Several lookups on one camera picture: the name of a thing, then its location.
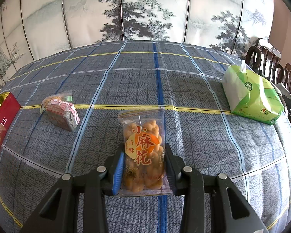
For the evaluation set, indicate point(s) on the dark wooden chair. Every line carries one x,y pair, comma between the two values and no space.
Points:
265,59

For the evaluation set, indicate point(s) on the green tissue pack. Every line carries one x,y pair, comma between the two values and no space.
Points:
250,95

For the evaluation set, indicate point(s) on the painted folding screen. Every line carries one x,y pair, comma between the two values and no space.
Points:
34,29

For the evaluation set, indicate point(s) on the plaid blue grey tablecloth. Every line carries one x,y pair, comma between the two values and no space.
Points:
106,78

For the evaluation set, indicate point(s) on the red gold toffee tin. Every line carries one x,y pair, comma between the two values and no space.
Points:
2,126

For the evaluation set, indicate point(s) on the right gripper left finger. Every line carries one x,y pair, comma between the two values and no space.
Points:
58,210

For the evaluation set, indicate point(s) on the pink white wrapped cake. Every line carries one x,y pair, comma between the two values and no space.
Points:
61,110

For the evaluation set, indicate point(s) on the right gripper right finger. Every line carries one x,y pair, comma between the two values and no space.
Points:
229,210

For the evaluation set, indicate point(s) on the clear mahua twist packet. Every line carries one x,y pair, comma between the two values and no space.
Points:
144,146

